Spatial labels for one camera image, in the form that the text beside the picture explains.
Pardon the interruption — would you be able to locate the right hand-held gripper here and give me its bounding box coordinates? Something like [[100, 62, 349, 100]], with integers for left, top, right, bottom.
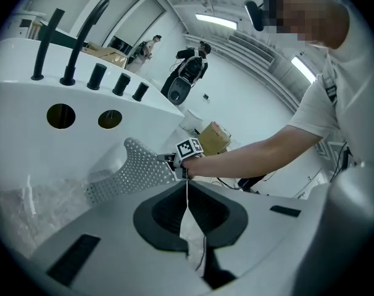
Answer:
[[157, 137, 204, 180]]

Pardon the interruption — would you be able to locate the grey perforated mat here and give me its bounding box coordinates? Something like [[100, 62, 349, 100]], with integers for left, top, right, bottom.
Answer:
[[83, 136, 177, 206]]

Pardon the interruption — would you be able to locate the person's right forearm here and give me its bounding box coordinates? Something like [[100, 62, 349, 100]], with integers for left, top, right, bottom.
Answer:
[[182, 124, 325, 180]]

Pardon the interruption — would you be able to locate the white toilet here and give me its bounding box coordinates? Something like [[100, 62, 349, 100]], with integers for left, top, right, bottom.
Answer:
[[179, 109, 204, 133]]

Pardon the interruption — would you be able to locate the cardboard box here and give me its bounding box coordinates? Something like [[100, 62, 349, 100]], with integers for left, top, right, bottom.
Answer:
[[196, 121, 233, 157], [81, 41, 130, 70]]

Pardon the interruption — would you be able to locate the black bathtub knob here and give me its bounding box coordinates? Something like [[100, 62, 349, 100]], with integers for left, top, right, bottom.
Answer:
[[86, 62, 107, 91], [112, 72, 131, 97], [131, 81, 150, 102]]

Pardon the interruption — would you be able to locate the white bathtub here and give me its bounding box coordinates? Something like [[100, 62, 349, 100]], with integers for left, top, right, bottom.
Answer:
[[0, 37, 185, 194]]

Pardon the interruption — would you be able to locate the ceiling air vent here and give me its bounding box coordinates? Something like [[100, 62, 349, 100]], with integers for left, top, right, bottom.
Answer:
[[228, 34, 274, 64]]

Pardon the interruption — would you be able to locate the black curved bathtub spout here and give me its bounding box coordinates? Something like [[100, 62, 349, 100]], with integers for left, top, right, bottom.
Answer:
[[59, 0, 110, 86]]

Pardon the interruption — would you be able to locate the ceiling light panel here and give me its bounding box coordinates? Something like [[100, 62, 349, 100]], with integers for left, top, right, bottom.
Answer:
[[195, 13, 238, 30], [291, 55, 317, 84]]

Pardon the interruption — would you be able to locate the black hand shower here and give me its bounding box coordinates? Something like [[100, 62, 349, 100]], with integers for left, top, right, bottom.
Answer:
[[31, 7, 66, 81]]

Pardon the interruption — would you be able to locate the white cabinet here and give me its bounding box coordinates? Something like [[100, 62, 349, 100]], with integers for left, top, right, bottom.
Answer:
[[7, 9, 48, 39]]

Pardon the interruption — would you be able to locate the person's white t-shirt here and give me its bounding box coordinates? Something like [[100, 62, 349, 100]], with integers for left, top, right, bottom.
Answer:
[[287, 0, 374, 166]]

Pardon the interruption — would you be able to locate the person's head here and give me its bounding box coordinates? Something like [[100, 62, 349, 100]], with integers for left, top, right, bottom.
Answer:
[[262, 0, 351, 51]]

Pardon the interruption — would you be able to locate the black head-mounted camera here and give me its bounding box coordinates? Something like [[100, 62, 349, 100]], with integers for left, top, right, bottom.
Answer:
[[244, 0, 283, 33]]

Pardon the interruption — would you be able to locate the grey shoulder strap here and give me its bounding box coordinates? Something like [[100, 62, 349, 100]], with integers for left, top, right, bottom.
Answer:
[[321, 72, 339, 107]]

